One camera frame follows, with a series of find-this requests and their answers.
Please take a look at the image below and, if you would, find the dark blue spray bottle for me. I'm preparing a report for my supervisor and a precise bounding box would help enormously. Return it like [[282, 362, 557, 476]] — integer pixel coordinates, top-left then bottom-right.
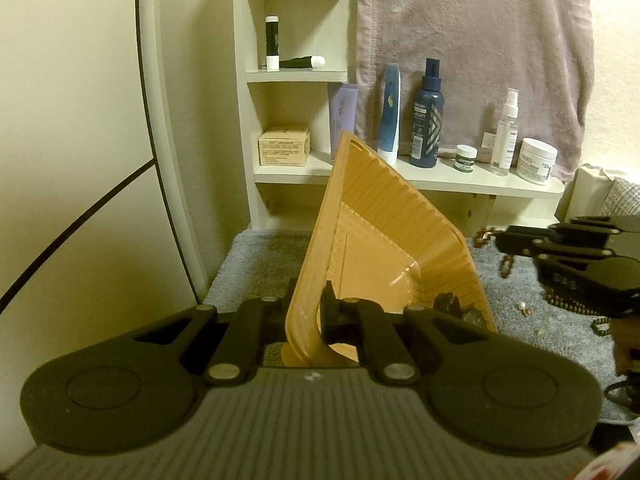
[[410, 57, 445, 168]]

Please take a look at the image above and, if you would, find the small green jar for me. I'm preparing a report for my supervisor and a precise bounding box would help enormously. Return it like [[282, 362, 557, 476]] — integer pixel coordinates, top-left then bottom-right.
[[454, 144, 478, 171]]

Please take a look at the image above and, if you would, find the purple cosmetic tube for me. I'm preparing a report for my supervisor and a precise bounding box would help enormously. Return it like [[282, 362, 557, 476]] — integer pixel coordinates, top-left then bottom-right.
[[327, 83, 359, 161]]

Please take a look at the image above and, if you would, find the person's right hand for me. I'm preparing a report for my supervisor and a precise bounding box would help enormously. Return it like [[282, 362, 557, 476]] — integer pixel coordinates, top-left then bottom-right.
[[611, 317, 640, 376]]

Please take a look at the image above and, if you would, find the white and blue tube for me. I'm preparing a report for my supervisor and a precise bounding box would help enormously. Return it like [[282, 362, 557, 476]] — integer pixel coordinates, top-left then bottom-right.
[[377, 62, 402, 165]]

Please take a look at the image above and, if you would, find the clear spray bottle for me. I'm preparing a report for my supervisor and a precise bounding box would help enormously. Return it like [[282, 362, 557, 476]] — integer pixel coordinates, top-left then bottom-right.
[[490, 87, 519, 176]]

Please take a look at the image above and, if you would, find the white red printed cloth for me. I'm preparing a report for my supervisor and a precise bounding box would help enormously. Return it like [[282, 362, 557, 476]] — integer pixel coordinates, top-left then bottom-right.
[[580, 440, 640, 480]]

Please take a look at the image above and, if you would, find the dark brown bead necklace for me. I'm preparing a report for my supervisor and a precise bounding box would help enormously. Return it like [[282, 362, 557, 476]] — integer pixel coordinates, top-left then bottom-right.
[[542, 285, 611, 338]]

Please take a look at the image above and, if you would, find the white cream jar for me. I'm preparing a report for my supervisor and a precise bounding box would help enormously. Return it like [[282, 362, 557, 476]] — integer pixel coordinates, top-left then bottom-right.
[[516, 137, 558, 186]]

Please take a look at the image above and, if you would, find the black white-capped lip balm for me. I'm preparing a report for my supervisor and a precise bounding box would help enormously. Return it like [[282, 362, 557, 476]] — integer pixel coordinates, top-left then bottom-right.
[[265, 16, 280, 71]]

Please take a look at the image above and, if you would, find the cream wooden shelf unit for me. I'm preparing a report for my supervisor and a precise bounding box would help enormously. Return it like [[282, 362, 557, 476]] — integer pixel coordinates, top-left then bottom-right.
[[232, 0, 566, 233]]

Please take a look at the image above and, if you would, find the small amber bead bracelet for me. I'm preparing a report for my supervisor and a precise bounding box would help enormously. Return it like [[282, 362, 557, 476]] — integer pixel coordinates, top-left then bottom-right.
[[474, 229, 516, 278]]

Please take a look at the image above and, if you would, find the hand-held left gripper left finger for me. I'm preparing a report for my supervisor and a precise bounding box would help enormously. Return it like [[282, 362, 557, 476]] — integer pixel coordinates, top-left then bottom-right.
[[132, 277, 301, 386]]

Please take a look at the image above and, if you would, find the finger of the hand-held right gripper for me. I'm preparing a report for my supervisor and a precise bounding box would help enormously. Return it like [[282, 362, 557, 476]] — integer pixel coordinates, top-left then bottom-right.
[[502, 216, 640, 242], [495, 234, 640, 264]]

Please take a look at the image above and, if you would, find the mauve fleece towel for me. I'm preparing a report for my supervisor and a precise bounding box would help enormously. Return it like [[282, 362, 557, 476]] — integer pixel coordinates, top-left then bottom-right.
[[355, 0, 595, 183]]

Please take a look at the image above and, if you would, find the orange plastic basket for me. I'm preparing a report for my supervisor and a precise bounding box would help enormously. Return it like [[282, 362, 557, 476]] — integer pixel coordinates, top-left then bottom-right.
[[281, 130, 498, 367]]

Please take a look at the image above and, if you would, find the grey woven cushion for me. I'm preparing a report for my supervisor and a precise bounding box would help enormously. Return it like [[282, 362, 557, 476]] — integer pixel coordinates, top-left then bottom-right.
[[597, 177, 640, 218]]

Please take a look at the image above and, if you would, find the grey fluffy mat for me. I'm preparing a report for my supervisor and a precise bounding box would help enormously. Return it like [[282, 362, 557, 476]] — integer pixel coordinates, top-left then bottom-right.
[[204, 230, 640, 426]]

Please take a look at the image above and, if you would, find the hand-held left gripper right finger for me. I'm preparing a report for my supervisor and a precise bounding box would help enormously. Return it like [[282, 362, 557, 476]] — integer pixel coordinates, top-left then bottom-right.
[[320, 280, 482, 386]]

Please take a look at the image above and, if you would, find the small cardboard box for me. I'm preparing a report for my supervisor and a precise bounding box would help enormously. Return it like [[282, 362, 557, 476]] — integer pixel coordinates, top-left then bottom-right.
[[258, 126, 311, 167]]

